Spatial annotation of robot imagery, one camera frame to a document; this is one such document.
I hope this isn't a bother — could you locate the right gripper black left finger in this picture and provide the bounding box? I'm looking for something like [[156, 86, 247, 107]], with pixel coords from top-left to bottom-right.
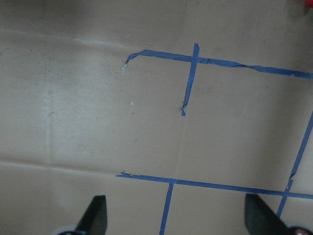
[[74, 195, 108, 235]]

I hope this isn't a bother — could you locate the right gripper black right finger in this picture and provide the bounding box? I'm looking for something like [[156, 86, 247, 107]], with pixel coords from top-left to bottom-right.
[[245, 193, 290, 235]]

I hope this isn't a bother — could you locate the red toy block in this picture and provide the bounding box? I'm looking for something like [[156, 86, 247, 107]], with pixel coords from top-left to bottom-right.
[[304, 0, 313, 11]]

